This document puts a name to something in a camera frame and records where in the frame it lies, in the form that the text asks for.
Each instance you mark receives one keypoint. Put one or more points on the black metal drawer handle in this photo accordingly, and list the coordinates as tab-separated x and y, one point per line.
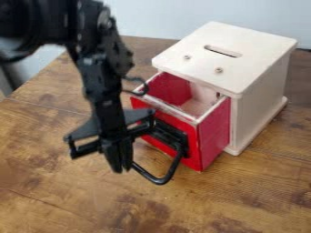
171	141

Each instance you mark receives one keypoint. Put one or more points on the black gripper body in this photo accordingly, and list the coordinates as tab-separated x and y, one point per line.
107	126

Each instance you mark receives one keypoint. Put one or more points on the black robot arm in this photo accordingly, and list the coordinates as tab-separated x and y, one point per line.
81	25

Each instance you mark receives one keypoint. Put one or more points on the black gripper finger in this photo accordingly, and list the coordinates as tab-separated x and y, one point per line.
111	153
127	153

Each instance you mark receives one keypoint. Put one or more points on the right screw on box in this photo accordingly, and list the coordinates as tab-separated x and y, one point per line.
217	70

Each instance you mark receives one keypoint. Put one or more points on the white wooden box cabinet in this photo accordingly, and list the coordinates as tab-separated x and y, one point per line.
253	58

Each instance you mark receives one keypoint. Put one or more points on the red drawer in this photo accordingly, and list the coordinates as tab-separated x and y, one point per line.
192	109

